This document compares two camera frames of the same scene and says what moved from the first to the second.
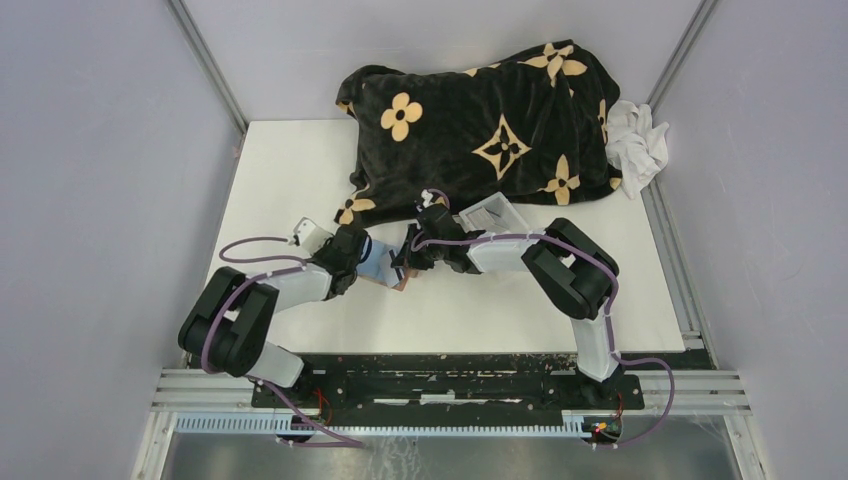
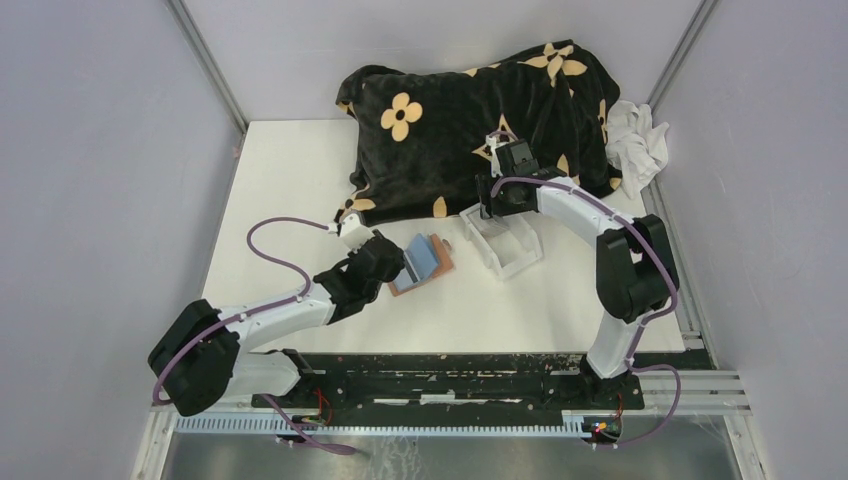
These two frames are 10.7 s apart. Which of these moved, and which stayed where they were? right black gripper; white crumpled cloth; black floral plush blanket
Moved: right black gripper
Stayed: white crumpled cloth; black floral plush blanket
